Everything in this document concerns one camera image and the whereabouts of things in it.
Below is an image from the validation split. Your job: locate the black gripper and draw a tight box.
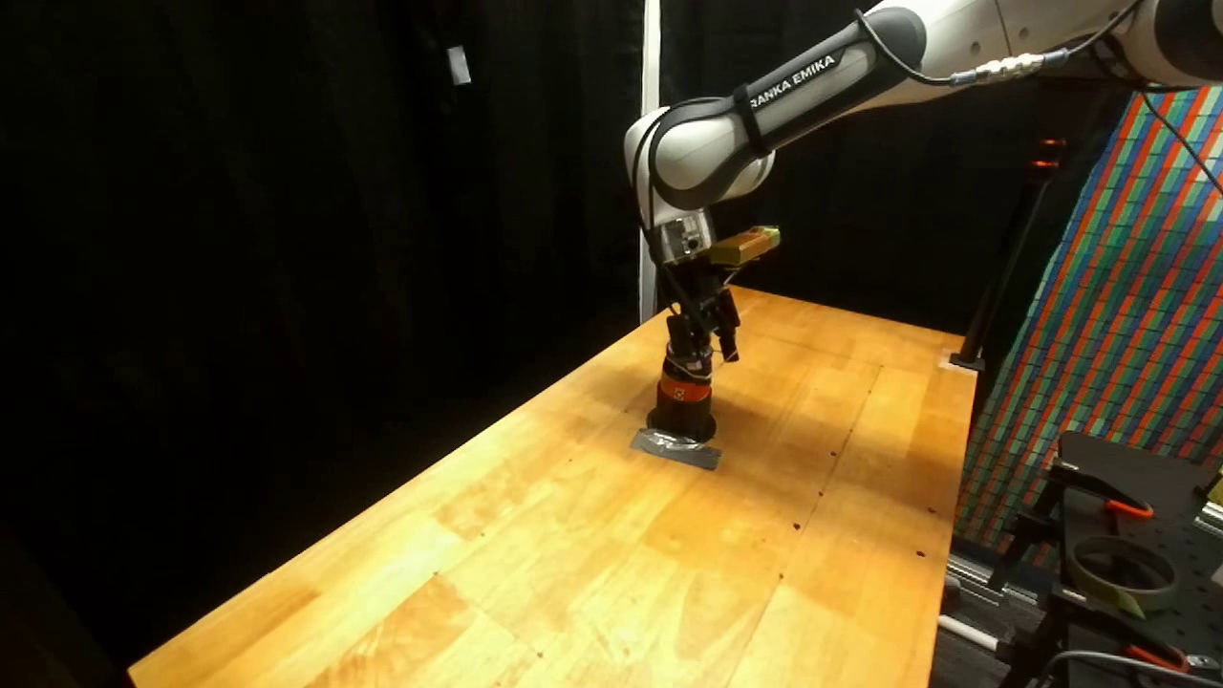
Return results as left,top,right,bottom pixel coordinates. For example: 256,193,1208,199
658,252,746,382

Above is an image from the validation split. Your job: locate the orange rubber band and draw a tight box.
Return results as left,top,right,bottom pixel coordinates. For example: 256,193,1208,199
658,376,714,408

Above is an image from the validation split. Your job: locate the white vertical pole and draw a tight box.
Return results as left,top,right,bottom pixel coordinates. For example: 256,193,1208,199
636,0,670,324

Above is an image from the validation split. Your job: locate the black tripod stand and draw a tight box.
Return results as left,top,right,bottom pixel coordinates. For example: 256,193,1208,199
949,131,1079,376

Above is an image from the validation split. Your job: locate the white tag on curtain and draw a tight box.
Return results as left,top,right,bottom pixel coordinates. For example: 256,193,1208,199
444,41,478,94

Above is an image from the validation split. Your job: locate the multicoloured striped panel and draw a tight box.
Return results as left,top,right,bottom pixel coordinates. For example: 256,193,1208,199
956,80,1223,556

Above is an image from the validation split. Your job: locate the black curtain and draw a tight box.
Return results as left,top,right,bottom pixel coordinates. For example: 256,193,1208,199
0,0,1123,664

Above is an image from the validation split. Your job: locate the black mounting plate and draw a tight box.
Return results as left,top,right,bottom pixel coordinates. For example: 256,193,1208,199
1004,430,1223,675

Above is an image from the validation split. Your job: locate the grey tape roll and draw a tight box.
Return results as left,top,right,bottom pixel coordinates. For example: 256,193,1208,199
1063,533,1193,607

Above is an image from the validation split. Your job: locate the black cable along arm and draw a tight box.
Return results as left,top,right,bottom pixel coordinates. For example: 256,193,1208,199
925,0,1223,194

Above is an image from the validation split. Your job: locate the orange handled clamp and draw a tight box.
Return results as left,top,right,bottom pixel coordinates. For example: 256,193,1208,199
1053,463,1161,528

